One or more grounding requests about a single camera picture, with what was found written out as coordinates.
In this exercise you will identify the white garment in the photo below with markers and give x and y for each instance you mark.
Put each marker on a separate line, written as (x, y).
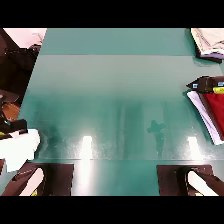
(204, 113)

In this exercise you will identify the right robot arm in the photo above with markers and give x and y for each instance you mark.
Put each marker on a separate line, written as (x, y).
(208, 83)

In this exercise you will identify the black garment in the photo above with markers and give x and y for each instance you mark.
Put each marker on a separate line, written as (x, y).
(210, 57)

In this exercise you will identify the beige garment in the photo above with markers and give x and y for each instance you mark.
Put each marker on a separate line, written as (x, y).
(210, 40)

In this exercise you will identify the red garment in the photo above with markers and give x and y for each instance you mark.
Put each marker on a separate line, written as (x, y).
(217, 108)

